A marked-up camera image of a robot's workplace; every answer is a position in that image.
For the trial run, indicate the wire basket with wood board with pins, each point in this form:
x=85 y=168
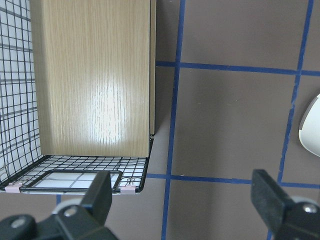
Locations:
x=77 y=94

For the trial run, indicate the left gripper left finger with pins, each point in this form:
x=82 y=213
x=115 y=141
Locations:
x=98 y=198

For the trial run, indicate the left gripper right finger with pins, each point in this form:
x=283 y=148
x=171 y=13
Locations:
x=270 y=201

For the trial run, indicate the white two-slot toaster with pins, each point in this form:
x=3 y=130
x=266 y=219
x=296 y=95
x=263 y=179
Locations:
x=309 y=127

